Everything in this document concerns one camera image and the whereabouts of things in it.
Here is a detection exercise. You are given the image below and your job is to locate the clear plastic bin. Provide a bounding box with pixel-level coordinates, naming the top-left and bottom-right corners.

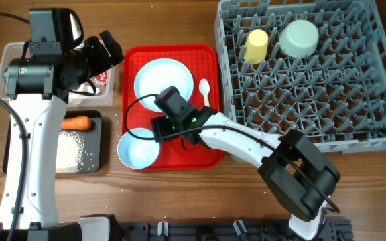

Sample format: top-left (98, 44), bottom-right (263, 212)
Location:
top-left (0, 42), bottom-right (116, 107)

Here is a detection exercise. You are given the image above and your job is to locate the light blue rice bowl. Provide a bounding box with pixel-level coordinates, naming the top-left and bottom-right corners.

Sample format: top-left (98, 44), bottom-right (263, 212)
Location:
top-left (117, 132), bottom-right (160, 170)

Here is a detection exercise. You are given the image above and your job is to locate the small white tissue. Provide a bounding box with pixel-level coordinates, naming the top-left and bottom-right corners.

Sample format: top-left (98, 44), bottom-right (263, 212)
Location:
top-left (69, 80), bottom-right (105, 98)

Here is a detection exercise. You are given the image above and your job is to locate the white rice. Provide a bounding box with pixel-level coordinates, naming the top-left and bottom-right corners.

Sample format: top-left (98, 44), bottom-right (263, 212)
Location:
top-left (56, 130), bottom-right (95, 173)

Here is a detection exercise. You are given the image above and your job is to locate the white plastic spoon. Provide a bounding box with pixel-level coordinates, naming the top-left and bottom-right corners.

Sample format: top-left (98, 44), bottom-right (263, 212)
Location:
top-left (199, 78), bottom-right (210, 106)

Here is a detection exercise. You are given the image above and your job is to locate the red plastic tray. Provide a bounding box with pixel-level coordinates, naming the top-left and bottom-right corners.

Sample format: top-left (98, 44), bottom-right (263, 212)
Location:
top-left (121, 44), bottom-right (223, 171)

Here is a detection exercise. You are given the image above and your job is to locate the light blue plate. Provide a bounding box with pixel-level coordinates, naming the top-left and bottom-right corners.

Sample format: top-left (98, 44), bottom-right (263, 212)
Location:
top-left (134, 58), bottom-right (194, 100)

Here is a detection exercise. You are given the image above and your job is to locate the red snack wrapper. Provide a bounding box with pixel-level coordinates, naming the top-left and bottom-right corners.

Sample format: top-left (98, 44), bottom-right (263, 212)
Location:
top-left (94, 71), bottom-right (108, 86)

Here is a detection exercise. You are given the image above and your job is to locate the grey plastic dishwasher rack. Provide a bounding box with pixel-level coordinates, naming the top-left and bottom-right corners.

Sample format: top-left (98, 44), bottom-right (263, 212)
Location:
top-left (214, 1), bottom-right (386, 153)

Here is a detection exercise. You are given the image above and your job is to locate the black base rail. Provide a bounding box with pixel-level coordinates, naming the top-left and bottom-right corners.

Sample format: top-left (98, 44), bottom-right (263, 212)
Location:
top-left (119, 218), bottom-right (354, 241)

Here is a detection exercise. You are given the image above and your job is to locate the light blue bowl with scrap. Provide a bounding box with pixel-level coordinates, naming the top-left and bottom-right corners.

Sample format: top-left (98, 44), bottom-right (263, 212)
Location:
top-left (279, 20), bottom-right (319, 58)

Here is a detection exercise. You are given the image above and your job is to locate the yellow plastic cup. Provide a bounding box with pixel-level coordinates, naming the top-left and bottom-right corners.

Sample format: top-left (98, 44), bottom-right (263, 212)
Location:
top-left (243, 29), bottom-right (269, 64)

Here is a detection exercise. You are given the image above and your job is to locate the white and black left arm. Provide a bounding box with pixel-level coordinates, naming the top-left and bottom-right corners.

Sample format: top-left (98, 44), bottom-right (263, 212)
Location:
top-left (0, 8), bottom-right (127, 241)

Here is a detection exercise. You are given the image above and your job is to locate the orange carrot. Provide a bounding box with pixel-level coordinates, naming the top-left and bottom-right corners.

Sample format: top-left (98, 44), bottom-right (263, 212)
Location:
top-left (61, 116), bottom-right (92, 131)

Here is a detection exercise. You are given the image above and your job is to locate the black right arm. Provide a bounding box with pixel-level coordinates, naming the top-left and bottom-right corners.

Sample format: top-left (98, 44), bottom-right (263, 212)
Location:
top-left (151, 86), bottom-right (340, 240)

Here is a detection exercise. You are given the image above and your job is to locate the black plastic tray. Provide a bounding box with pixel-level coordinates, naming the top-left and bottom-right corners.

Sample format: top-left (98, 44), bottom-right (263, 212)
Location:
top-left (2, 110), bottom-right (103, 174)

